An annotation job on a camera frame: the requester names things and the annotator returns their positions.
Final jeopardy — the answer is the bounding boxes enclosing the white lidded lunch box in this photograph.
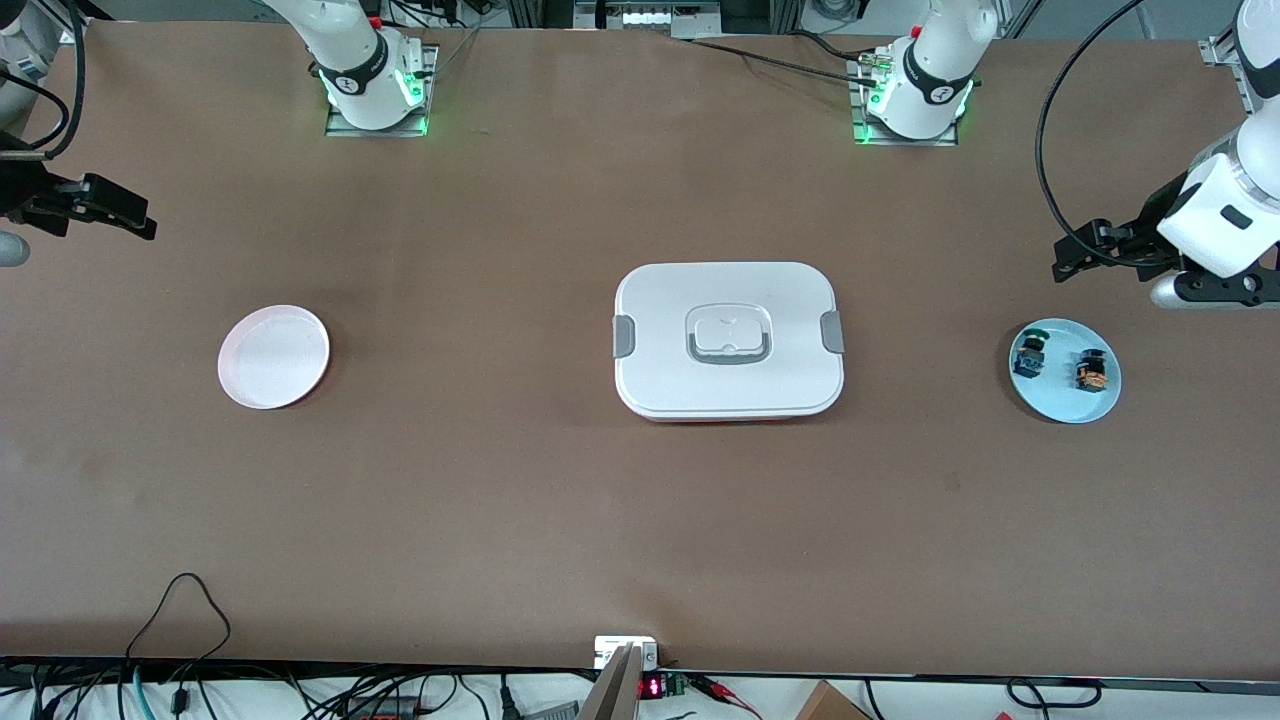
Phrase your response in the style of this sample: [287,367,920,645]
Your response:
[612,262,846,423]

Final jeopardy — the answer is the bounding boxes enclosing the brown cardboard box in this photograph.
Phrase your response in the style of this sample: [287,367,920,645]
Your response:
[795,680,873,720]

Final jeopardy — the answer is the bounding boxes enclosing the light blue round plate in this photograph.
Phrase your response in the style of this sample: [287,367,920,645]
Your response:
[1008,318,1123,425]

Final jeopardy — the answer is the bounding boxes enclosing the pink round plate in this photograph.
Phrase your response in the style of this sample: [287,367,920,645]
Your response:
[217,305,331,411]

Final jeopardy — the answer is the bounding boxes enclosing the red alligator clip lead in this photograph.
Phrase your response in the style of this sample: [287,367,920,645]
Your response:
[698,674,763,720]

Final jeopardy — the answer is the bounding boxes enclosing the green push-button switch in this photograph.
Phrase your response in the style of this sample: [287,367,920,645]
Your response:
[1010,325,1051,382]

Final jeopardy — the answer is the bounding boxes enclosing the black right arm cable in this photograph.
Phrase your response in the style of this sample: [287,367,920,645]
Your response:
[0,0,89,161]

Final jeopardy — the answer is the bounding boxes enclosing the aluminium frame profile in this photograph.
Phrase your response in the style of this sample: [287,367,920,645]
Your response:
[28,0,113,43]

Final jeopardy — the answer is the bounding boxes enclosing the perforated aluminium frame rail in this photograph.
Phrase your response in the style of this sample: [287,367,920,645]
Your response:
[1198,0,1280,131]

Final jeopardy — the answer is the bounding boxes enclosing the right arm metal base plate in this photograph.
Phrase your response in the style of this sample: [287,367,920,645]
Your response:
[325,45,439,138]

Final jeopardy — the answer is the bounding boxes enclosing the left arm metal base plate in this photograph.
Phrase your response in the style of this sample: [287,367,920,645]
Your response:
[850,55,959,148]

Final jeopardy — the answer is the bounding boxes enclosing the short black table cable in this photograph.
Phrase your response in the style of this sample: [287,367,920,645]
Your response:
[788,30,873,61]

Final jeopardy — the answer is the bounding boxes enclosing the long black table cable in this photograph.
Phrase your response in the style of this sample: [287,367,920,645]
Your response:
[688,38,881,77]

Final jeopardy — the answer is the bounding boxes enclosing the thin grey cable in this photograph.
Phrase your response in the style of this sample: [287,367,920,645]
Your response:
[428,27,483,81]

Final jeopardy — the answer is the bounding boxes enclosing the thin black looped cable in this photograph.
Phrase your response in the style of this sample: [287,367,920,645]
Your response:
[124,572,233,691]

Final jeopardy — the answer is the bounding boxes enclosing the black flat looped cable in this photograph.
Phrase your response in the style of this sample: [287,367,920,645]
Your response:
[1004,677,1103,710]

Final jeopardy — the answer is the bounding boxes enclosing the metal bracket with white connector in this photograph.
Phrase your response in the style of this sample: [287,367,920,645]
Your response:
[574,0,723,39]

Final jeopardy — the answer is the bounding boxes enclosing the small white bracket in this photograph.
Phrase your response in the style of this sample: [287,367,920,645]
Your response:
[594,636,659,670]

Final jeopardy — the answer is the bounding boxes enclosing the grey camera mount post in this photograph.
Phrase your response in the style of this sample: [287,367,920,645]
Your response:
[578,644,642,720]

